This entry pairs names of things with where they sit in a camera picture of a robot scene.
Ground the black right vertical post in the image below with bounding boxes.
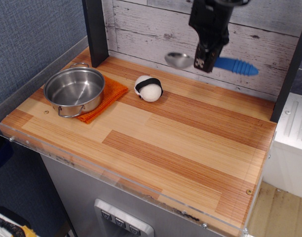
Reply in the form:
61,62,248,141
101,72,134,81
270,32,302,123

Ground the stainless steel pot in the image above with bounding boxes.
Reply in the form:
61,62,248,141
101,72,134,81
43,63,106,118

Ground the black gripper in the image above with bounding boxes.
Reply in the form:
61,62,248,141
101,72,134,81
189,0,234,73

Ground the blue handled metal spoon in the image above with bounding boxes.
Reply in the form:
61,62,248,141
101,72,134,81
164,52,259,76

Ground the black left vertical post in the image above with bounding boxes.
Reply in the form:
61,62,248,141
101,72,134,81
82,0,109,68

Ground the orange cloth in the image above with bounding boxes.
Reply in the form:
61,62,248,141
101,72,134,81
76,76,129,124

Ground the black vertical post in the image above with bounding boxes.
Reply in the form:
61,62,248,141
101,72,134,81
82,0,109,68
270,32,302,123

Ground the white plush egg black band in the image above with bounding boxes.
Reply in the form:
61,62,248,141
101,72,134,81
134,76,163,102

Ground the clear acrylic guard rail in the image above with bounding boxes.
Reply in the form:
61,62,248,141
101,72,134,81
0,40,276,236

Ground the silver button control panel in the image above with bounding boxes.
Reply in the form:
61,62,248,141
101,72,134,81
94,198,154,237

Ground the black braided cable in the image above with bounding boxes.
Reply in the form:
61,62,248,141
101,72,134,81
0,214,25,237

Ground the white aluminium ledge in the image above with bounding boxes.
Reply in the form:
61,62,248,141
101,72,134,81
263,93,302,197

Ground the grey metal cabinet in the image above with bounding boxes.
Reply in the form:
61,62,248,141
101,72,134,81
42,156,242,237

